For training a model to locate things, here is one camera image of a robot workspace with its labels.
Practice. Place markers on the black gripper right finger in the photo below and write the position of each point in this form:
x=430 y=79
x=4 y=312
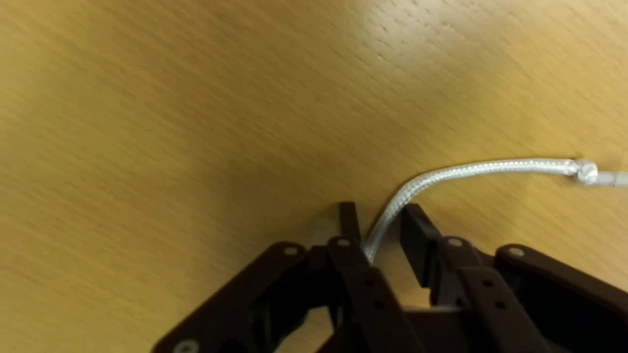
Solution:
x=522 y=300

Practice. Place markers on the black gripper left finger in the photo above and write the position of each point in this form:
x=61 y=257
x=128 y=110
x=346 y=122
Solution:
x=301 y=300

